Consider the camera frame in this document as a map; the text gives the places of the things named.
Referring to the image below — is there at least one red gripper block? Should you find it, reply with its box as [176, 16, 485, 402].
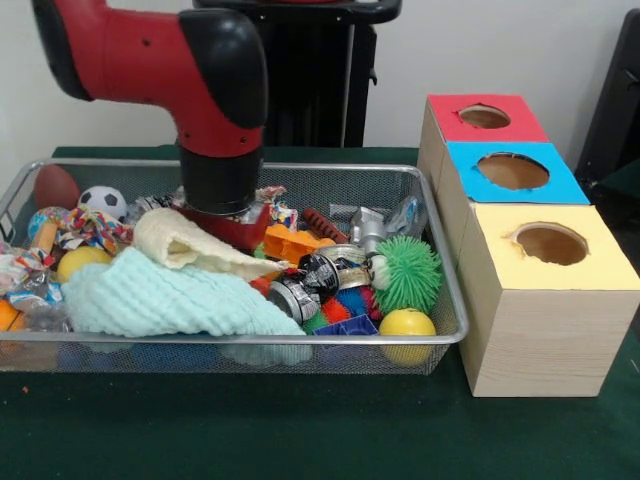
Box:
[180, 204, 274, 252]

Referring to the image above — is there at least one cream waffle cloth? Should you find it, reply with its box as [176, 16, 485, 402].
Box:
[133, 207, 291, 277]

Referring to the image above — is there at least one mint green waffle cloth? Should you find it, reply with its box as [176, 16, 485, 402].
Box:
[60, 246, 306, 339]

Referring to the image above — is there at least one clear shallow mesh bin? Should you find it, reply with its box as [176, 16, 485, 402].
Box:
[0, 160, 469, 375]

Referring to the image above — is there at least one wooden box with three holes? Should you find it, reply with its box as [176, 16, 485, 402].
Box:
[418, 94, 640, 398]

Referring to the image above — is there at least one orange toy building block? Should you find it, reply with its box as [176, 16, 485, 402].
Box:
[262, 224, 336, 266]

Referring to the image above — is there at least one black silver drink can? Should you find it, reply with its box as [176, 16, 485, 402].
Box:
[266, 253, 341, 326]

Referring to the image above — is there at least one small black white soccer ball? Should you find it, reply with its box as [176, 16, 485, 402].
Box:
[78, 186, 129, 221]

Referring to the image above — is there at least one plain yellow ball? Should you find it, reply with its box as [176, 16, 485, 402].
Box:
[56, 246, 113, 284]

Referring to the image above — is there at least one green fuzzy toy with eyes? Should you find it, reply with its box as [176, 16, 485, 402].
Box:
[370, 235, 443, 315]

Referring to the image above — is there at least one small brown football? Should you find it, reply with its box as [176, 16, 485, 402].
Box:
[33, 164, 81, 211]

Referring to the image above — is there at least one yellow smiley ball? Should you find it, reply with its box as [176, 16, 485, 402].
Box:
[379, 308, 438, 363]

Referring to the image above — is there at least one small globe print ball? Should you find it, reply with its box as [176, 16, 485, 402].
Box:
[27, 207, 66, 241]

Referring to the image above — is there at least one dark green table cloth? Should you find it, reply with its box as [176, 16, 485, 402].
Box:
[0, 145, 640, 480]

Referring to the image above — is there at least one small orange basketball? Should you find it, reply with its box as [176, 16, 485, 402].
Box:
[0, 298, 26, 333]

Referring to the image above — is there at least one black stand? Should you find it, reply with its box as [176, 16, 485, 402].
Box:
[575, 8, 640, 186]

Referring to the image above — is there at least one colourful knotted rope toy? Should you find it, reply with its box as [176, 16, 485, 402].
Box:
[55, 207, 134, 253]

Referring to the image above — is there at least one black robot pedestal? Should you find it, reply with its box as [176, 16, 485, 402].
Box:
[195, 0, 403, 149]

